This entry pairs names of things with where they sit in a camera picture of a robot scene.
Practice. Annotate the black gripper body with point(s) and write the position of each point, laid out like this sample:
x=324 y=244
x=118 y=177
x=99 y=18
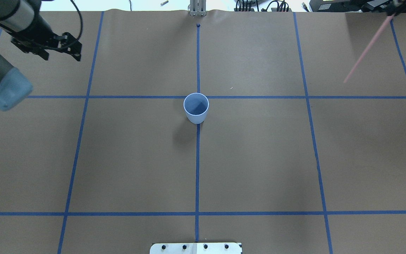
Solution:
x=44 y=31

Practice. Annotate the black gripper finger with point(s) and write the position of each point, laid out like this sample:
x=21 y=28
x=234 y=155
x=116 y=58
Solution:
x=69 y=42
x=75 y=53

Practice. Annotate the light blue plastic cup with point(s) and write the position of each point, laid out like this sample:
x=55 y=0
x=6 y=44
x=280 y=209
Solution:
x=196 y=106

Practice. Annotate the pink chopstick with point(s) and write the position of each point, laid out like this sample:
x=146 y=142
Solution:
x=373 y=40

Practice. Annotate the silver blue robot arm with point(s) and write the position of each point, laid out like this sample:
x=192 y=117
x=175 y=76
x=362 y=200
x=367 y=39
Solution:
x=22 y=16

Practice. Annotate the black equipment box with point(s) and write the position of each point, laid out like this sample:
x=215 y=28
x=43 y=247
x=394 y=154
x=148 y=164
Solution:
x=386 y=6

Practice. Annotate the aluminium frame post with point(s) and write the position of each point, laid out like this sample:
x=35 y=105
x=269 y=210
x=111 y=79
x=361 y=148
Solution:
x=198 y=8

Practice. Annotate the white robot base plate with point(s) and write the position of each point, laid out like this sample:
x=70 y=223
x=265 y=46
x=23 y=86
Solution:
x=197 y=248

